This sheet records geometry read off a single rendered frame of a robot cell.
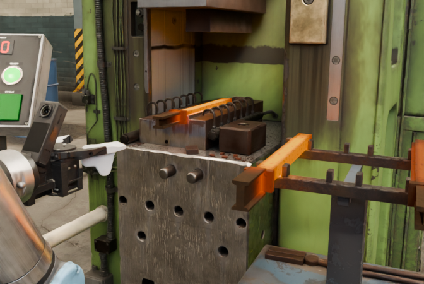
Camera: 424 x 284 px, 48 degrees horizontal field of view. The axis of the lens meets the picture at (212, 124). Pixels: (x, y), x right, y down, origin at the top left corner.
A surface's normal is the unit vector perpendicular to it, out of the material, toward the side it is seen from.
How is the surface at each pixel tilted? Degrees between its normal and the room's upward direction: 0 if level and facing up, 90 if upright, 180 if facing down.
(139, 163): 90
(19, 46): 60
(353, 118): 90
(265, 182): 90
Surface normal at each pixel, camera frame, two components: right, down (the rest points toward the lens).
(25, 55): -0.01, -0.33
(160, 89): 0.90, 0.09
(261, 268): 0.01, -0.98
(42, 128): -0.39, -0.40
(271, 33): -0.44, 0.17
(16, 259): 0.71, 0.35
